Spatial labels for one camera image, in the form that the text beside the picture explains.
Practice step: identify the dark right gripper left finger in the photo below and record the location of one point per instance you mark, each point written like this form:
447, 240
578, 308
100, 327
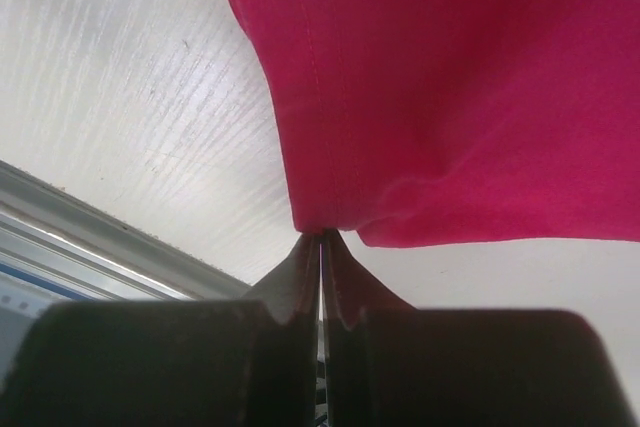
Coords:
245, 362

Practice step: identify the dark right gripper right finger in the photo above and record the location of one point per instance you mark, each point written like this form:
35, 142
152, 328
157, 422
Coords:
391, 364

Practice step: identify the crimson pink t shirt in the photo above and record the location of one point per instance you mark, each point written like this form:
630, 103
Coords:
430, 122

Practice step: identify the aluminium frame rail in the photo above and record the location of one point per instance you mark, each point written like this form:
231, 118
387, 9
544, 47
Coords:
69, 249

